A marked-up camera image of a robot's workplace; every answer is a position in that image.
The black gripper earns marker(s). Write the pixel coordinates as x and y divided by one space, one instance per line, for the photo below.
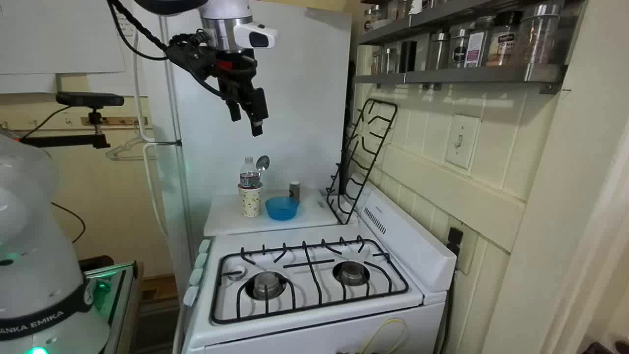
222 65

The white stove knob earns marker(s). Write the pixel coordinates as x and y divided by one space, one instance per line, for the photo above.
195 276
199 260
205 246
189 295

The white gas stove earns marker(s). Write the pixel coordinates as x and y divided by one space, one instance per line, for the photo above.
405 248

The white refrigerator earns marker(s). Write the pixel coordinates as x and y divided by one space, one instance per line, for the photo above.
295 99

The clear plastic water bottle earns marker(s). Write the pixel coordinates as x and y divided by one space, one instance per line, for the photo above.
248 175

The dotted paper cup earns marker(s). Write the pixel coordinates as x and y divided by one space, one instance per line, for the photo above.
250 201

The small shaker jar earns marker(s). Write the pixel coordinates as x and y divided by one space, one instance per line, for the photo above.
293 191

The blue plastic bowl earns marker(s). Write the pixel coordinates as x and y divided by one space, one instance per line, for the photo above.
281 209

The glass spice jar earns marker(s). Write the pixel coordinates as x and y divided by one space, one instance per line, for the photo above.
458 47
437 49
476 44
503 40
376 59
547 36
391 57

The round metal burner cap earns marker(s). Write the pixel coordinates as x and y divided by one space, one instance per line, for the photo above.
350 272
266 285

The grey metal spice rack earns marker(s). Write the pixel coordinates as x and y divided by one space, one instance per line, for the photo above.
458 75

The metal robot mounting cart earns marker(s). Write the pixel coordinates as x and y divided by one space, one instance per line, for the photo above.
120 295

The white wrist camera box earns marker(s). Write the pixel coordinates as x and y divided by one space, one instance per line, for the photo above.
256 36

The black camera on stand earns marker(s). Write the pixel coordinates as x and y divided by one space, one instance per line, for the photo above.
89 99

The cream light switch plate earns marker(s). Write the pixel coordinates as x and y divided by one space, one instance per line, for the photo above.
462 140

